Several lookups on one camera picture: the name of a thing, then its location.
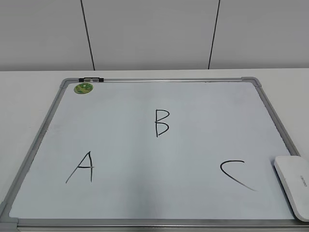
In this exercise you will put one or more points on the white board eraser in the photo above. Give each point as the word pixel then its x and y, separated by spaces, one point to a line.
pixel 293 172

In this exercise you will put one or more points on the green round magnet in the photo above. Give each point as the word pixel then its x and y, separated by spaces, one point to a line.
pixel 83 88

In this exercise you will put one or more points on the white board with grey frame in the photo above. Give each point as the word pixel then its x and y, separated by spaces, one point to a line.
pixel 154 154

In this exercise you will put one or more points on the black and silver frame clip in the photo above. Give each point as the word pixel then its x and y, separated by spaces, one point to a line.
pixel 90 79

